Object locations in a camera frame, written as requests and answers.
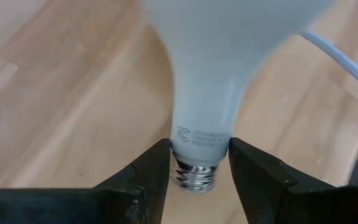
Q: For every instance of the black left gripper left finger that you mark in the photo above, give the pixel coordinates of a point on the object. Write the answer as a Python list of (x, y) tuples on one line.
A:
[(126, 202)]

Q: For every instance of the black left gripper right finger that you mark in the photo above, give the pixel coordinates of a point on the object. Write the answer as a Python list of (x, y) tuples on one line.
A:
[(275, 193)]

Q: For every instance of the white frosted lightbulb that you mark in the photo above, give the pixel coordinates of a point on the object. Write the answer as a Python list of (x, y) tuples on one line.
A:
[(216, 77)]

